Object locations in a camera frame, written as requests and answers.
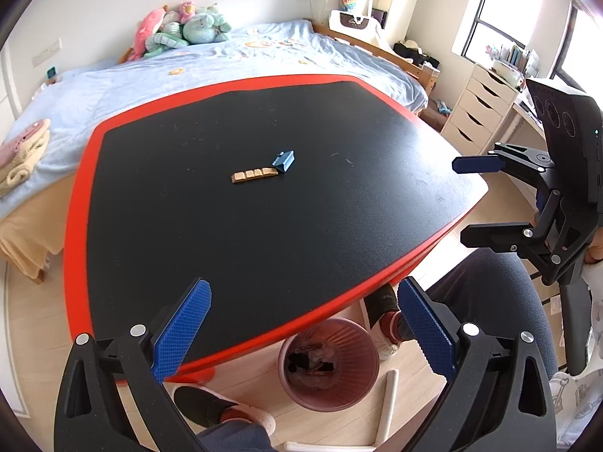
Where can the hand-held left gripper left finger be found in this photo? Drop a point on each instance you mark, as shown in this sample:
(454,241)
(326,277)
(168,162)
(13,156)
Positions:
(181,329)

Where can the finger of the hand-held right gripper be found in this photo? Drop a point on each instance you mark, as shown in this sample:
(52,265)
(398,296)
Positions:
(494,235)
(476,165)

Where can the teal plush toy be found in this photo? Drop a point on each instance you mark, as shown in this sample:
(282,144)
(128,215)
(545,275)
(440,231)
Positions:
(205,26)

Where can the rainbow crochet bag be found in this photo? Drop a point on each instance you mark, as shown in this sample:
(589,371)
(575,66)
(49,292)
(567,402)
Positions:
(349,2)

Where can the pink trash bin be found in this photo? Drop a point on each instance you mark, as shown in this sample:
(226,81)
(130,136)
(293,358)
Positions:
(329,395)

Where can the person's left leg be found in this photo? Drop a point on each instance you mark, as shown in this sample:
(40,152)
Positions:
(235,438)

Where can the white drawer unit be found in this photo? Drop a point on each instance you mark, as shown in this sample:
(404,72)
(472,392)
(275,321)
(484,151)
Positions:
(476,108)

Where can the row of books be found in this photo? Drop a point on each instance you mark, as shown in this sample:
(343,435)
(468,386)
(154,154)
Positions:
(520,56)

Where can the small pink yellow plush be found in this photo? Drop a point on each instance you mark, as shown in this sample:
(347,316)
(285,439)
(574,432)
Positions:
(186,11)

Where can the pink folded towel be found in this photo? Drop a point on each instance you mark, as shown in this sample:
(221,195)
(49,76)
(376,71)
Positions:
(19,143)

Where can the person's right leg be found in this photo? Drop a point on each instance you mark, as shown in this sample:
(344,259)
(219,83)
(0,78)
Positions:
(490,292)

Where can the wooden segmented strip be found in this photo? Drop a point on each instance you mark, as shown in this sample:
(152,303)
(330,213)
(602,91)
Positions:
(249,175)

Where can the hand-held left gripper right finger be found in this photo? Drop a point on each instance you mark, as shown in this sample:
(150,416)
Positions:
(428,329)

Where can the small blue clock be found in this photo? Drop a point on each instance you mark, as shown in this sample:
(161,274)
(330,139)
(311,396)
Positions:
(52,74)

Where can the black bag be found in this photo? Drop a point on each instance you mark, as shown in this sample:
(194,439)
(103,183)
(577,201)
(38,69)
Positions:
(414,56)

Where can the window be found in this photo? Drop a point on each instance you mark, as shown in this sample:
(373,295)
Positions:
(513,4)

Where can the person's leg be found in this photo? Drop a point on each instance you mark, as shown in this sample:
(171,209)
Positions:
(235,438)
(490,292)

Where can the beige bed skirt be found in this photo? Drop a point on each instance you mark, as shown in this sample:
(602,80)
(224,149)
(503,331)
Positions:
(28,235)

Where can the blue block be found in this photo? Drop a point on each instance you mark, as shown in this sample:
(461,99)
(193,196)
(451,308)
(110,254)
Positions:
(285,160)

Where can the green striped plush toy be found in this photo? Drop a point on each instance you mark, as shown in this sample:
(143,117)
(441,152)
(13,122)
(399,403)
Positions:
(165,42)

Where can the white printed shirt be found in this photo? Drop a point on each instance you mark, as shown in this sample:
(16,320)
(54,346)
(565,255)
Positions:
(574,409)

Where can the white wall switch panel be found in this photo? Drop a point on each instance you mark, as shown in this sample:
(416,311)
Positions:
(47,52)

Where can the beige folded blanket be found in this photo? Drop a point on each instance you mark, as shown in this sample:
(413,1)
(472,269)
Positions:
(21,174)

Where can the white storage box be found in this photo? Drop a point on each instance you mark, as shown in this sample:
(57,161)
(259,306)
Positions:
(508,74)

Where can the white tote bag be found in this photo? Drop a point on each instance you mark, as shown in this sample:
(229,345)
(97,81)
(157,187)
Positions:
(351,21)

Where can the dark picture frame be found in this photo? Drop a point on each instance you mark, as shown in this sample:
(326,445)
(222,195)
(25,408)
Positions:
(379,18)

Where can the pink plush toy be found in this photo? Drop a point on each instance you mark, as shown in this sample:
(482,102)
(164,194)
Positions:
(148,28)

